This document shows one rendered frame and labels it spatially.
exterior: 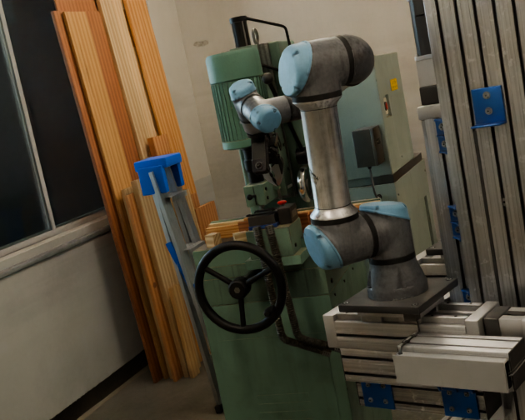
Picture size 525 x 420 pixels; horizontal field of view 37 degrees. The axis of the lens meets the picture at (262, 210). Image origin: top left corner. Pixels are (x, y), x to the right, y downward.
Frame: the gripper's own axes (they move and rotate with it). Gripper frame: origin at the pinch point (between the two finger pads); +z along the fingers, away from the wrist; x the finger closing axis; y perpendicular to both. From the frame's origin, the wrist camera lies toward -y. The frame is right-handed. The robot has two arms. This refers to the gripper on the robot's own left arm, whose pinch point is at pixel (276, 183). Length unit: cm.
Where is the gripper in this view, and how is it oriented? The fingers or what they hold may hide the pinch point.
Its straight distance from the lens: 242.8
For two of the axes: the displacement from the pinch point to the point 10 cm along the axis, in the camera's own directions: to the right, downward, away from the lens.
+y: 1.6, -6.7, 7.3
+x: -9.4, 1.3, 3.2
